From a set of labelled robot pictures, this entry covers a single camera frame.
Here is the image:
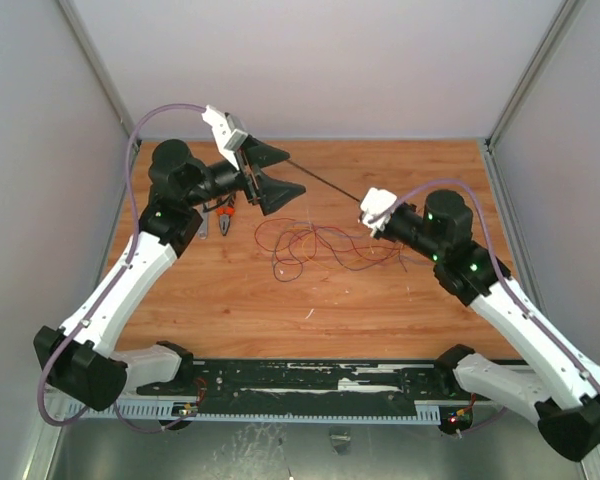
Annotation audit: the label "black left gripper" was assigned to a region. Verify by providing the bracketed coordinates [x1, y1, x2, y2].
[185, 135, 306, 214]

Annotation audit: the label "black zip tie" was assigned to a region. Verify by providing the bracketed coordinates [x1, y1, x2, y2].
[286, 159, 361, 204]

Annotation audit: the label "purple wire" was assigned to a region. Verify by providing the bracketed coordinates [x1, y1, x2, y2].
[272, 219, 431, 282]

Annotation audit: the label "yellow wire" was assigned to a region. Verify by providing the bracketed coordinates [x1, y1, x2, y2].
[303, 227, 406, 266]

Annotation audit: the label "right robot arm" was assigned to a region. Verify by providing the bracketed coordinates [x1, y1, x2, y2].
[359, 188, 600, 462]

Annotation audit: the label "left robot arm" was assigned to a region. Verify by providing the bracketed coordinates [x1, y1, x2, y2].
[34, 136, 306, 411]

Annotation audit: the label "silver adjustable wrench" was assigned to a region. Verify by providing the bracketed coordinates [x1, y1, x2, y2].
[197, 210, 209, 240]

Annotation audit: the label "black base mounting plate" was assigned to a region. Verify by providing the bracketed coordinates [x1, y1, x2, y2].
[136, 359, 471, 413]

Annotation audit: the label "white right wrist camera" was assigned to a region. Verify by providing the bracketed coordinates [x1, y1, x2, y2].
[359, 187, 398, 235]

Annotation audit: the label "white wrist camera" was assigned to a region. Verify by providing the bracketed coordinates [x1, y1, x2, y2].
[201, 105, 248, 170]
[359, 187, 398, 235]

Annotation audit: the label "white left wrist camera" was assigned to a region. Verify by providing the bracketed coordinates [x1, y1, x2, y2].
[201, 105, 248, 170]

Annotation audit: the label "orange handled pliers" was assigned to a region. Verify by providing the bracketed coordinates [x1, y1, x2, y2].
[216, 193, 236, 236]

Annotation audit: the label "grey slotted cable duct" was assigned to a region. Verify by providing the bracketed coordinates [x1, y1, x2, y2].
[84, 397, 441, 426]

